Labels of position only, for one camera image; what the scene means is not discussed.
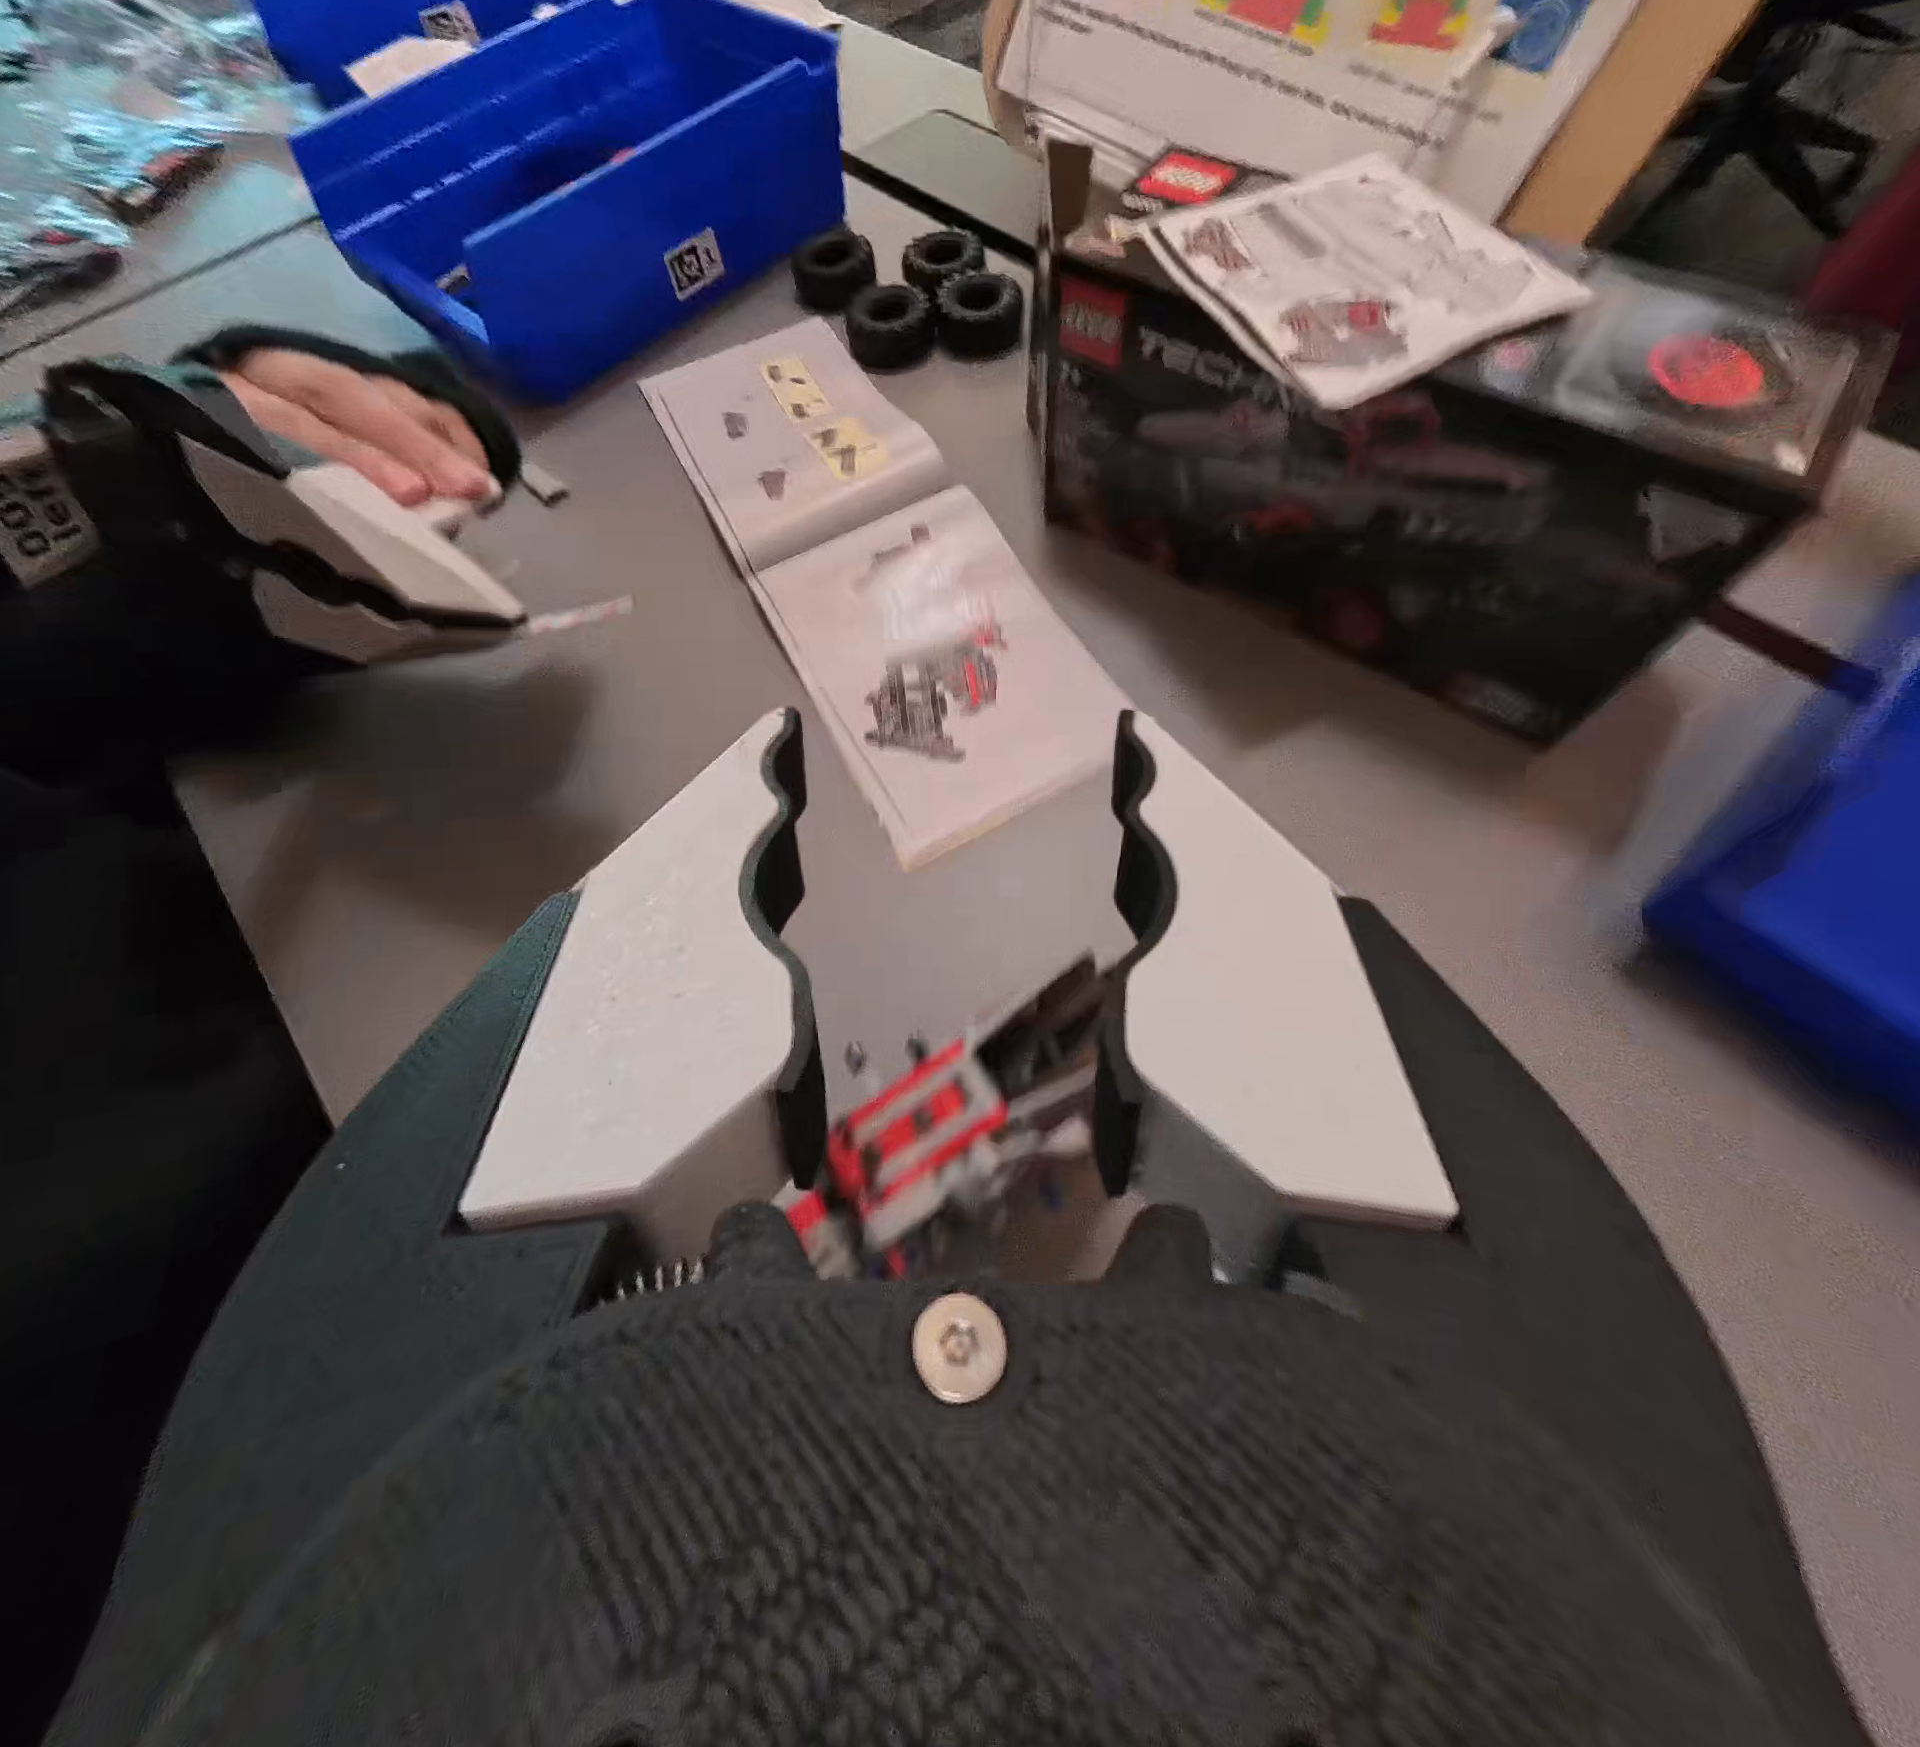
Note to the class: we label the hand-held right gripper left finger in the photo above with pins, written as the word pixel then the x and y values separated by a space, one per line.
pixel 631 1042

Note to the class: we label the instruction sheet on board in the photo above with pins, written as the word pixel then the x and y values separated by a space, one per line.
pixel 1650 82

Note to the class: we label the clear plastic bag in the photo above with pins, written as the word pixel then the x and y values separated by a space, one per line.
pixel 120 22

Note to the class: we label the open instruction booklet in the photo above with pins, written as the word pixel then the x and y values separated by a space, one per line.
pixel 840 427

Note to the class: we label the white paper sheet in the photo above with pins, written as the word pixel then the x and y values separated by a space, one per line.
pixel 404 64

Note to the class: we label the blue bin with printed tag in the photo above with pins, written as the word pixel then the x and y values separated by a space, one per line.
pixel 601 261

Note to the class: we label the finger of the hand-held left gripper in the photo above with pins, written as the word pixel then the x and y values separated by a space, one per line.
pixel 360 630
pixel 374 539

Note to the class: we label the small red grey sticker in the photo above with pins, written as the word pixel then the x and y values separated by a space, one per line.
pixel 579 615

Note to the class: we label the grey and red sticker sheet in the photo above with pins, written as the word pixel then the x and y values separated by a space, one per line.
pixel 1350 276

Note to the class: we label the small bag of parts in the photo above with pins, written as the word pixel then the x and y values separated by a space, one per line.
pixel 150 179

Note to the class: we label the person's left hand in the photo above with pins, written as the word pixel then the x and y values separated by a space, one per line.
pixel 374 435

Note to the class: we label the toy brick vehicle model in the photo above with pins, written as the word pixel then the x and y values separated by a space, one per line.
pixel 915 1118

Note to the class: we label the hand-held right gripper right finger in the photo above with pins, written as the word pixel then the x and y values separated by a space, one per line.
pixel 1291 1042

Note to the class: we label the grey desk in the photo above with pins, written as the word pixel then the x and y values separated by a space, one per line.
pixel 1350 847

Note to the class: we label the light grey curved panel piece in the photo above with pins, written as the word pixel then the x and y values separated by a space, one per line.
pixel 543 484

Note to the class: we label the dark toy box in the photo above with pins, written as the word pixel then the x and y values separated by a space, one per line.
pixel 1350 548

